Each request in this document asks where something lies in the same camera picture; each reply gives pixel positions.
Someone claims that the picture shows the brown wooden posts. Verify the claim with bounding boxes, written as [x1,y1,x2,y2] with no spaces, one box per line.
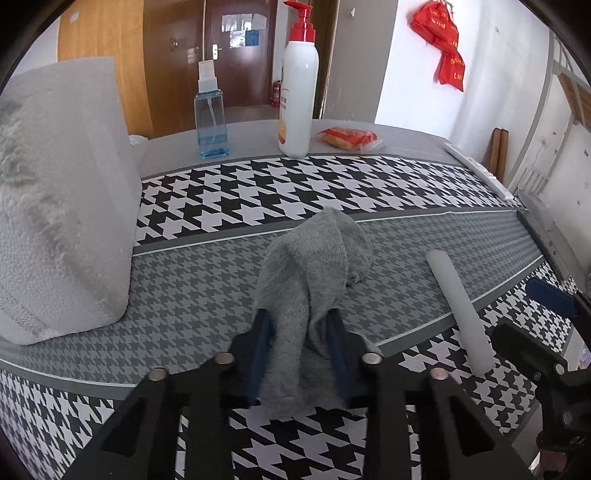
[489,128,511,183]

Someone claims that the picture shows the white door notice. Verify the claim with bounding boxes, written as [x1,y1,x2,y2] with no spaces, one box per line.
[222,14,269,33]

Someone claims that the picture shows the wooden side door frame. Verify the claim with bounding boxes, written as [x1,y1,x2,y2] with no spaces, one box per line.
[314,0,341,120]

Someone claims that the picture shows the grey sock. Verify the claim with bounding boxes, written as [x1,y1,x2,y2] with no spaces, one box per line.
[252,206,374,418]

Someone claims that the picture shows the wooden wardrobe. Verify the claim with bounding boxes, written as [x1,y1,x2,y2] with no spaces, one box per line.
[58,0,208,139]

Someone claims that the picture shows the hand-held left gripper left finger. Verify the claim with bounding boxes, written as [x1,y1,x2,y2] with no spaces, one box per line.
[60,308,278,480]

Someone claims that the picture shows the red snack packet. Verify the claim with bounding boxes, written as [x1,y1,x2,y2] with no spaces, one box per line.
[316,127,385,152]

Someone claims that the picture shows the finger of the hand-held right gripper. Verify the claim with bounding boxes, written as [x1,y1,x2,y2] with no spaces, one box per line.
[491,322,570,385]
[525,278,591,325]

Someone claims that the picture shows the dark brown door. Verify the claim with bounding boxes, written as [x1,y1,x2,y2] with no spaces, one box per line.
[203,0,279,110]

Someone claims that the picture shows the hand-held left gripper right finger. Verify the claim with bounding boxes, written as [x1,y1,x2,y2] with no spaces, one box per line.
[325,309,532,480]

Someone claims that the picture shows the white metal bed frame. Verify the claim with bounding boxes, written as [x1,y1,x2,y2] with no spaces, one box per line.
[508,32,591,278]

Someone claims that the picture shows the houndstooth tablecloth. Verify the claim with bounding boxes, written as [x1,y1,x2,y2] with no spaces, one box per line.
[0,117,583,480]

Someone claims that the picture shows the white red-pump lotion bottle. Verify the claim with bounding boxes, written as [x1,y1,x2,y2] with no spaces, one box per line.
[277,0,320,158]

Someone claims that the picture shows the blue spray bottle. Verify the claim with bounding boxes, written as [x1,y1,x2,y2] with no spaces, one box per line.
[194,60,230,161]

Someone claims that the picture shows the white foam tube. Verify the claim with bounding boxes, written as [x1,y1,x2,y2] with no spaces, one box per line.
[426,249,494,376]

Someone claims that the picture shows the red hanging bag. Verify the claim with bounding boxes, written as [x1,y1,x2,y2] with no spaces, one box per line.
[409,0,466,93]

